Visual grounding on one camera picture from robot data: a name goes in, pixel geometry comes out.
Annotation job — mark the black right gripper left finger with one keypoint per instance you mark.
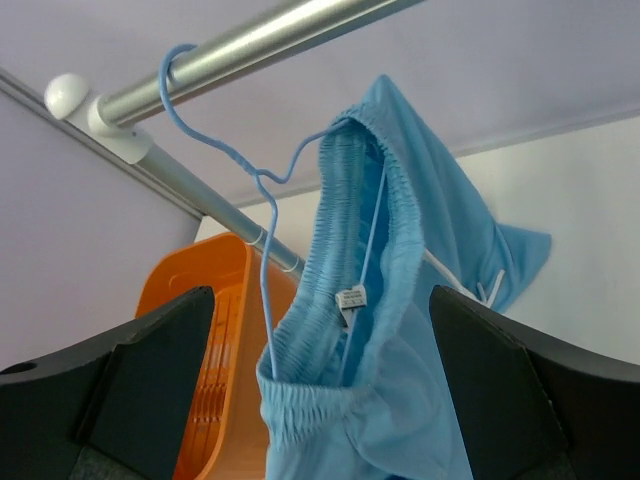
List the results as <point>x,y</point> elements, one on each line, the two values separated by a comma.
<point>114,406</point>

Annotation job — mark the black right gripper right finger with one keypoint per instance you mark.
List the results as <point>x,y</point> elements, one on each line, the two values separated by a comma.
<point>532,406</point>

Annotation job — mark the light blue shorts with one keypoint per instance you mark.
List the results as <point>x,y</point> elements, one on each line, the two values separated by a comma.
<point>353,386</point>

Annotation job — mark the orange plastic basket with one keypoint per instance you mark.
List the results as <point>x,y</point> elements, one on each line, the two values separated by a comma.
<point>225,436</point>

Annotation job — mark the silver clothes rack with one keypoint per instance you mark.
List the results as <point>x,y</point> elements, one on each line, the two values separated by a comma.
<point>425,50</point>

